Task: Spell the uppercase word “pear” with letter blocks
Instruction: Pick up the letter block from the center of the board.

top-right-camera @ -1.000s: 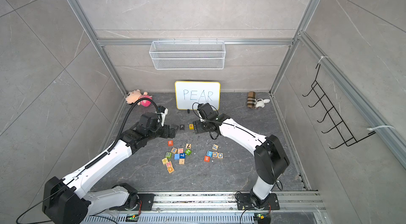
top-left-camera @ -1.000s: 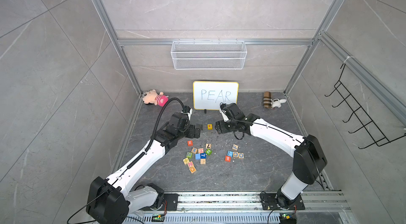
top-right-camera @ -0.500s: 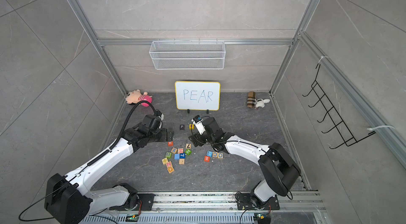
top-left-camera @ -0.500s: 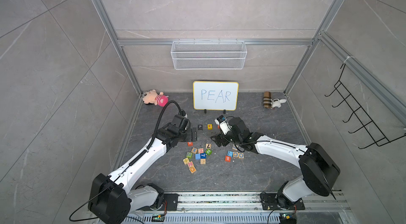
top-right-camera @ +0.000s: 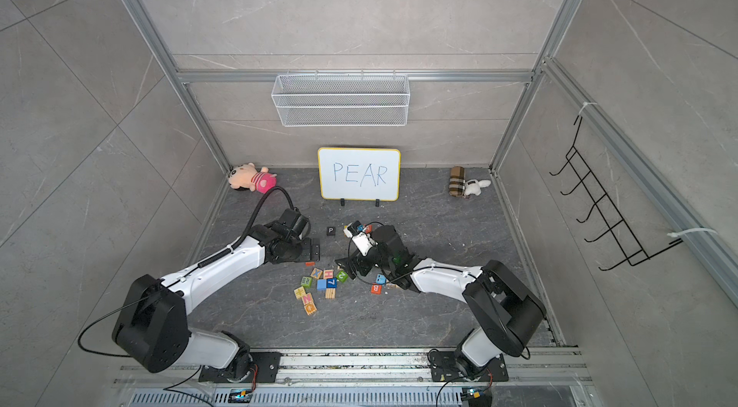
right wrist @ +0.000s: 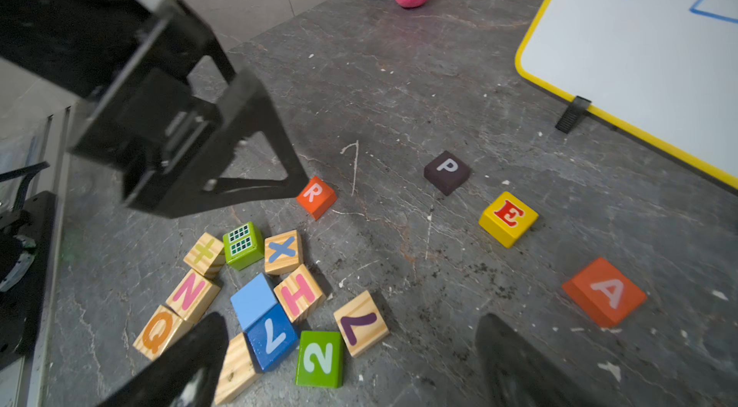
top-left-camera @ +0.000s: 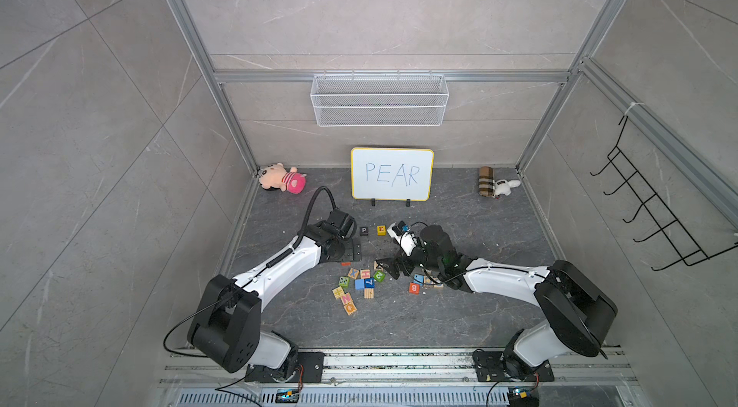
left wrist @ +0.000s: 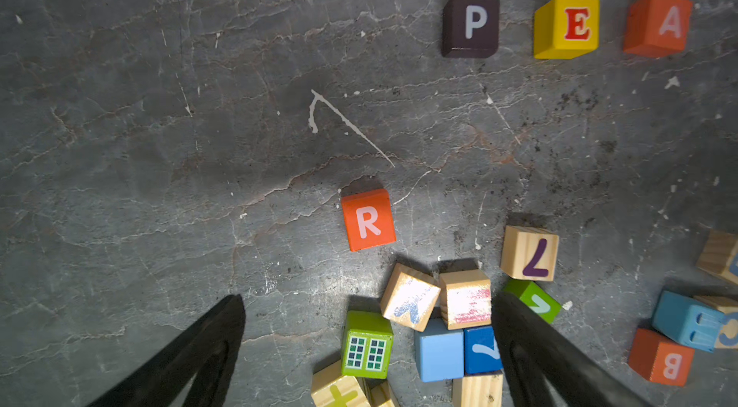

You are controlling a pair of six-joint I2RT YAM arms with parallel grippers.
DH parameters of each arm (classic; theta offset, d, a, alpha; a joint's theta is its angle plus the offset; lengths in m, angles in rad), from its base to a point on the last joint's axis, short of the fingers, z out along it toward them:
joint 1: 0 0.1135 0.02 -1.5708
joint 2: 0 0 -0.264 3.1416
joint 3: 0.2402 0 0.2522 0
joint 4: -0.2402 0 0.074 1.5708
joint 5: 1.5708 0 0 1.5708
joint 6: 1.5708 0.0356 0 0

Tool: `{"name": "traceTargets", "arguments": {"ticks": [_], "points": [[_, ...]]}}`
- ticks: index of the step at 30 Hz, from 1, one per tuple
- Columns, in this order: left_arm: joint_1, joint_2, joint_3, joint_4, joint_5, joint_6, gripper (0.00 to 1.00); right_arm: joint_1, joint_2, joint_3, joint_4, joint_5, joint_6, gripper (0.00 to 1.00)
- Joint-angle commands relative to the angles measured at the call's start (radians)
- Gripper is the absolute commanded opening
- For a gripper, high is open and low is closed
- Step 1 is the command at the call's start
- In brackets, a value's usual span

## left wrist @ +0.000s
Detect wooden 7 block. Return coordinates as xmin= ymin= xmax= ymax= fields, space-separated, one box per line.
xmin=501 ymin=226 xmax=559 ymax=282

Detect red B block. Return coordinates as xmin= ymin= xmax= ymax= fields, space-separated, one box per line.
xmin=628 ymin=328 xmax=696 ymax=387

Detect red H block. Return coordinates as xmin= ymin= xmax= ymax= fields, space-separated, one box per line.
xmin=439 ymin=270 xmax=491 ymax=330

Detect blue face block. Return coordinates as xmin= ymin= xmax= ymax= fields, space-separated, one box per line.
xmin=652 ymin=291 xmax=725 ymax=352

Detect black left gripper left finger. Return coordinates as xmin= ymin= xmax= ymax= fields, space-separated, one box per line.
xmin=91 ymin=295 xmax=245 ymax=406

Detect wooden block lower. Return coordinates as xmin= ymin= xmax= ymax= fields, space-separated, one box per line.
xmin=452 ymin=372 xmax=504 ymax=407

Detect wooden C block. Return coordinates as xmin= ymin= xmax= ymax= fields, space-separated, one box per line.
xmin=694 ymin=296 xmax=738 ymax=349

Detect yellow green block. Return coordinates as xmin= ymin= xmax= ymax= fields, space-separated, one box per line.
xmin=311 ymin=360 xmax=371 ymax=407

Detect wooden F block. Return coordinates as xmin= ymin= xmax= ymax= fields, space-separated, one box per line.
xmin=696 ymin=229 xmax=737 ymax=284

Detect red A block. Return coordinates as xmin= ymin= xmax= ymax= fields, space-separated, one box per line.
xmin=623 ymin=0 xmax=693 ymax=58

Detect red R block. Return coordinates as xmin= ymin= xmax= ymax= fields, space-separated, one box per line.
xmin=341 ymin=188 xmax=397 ymax=251

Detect blue 7 block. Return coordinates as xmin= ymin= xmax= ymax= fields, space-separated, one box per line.
xmin=463 ymin=326 xmax=503 ymax=375

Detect green 2 block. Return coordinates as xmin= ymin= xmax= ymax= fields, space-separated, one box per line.
xmin=503 ymin=279 xmax=562 ymax=324

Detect light blue block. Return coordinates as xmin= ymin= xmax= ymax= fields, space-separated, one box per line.
xmin=414 ymin=318 xmax=464 ymax=383

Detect yellow E block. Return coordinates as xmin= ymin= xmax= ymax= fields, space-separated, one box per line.
xmin=534 ymin=0 xmax=601 ymax=59

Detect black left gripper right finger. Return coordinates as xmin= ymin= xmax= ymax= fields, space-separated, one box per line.
xmin=492 ymin=292 xmax=649 ymax=406

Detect wooden block left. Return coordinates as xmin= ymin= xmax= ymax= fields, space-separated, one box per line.
xmin=381 ymin=263 xmax=441 ymax=332

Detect dark purple P block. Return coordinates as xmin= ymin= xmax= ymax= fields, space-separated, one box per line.
xmin=441 ymin=0 xmax=501 ymax=58

